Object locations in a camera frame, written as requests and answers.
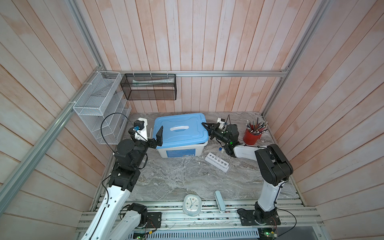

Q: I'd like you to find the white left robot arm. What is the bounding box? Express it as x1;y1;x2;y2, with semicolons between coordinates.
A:
83;120;164;240

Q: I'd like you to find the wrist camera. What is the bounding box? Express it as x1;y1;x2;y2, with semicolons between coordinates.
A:
129;118;148;142
217;118;227;131

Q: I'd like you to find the red pencil cup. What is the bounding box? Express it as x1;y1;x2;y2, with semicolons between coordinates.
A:
243;130;262;146

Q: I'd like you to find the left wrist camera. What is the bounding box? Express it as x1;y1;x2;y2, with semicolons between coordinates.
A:
129;118;148;142

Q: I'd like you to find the blue plastic bin lid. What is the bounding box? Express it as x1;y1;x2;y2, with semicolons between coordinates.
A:
153;113;209;149

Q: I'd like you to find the white plastic storage bin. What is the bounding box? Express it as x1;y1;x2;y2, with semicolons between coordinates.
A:
156;141;208;158

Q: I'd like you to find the white wire mesh shelf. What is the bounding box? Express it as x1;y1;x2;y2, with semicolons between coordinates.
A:
74;71;132;145

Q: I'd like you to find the round white clock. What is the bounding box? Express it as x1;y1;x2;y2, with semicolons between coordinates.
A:
182;194;202;217

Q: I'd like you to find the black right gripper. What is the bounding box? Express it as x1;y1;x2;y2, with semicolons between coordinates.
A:
202;122;230;147

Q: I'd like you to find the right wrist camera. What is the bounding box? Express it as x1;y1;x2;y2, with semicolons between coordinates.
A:
217;118;227;131

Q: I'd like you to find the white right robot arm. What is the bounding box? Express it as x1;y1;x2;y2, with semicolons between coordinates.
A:
202;123;294;226

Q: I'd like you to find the bundle of pencils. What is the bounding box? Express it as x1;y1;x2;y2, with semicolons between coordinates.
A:
246;118;268;136

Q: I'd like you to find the light blue stapler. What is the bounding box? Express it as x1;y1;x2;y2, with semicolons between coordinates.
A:
215;190;226;213

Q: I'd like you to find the black wire mesh basket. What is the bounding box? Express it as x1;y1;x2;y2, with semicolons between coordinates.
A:
120;73;177;101

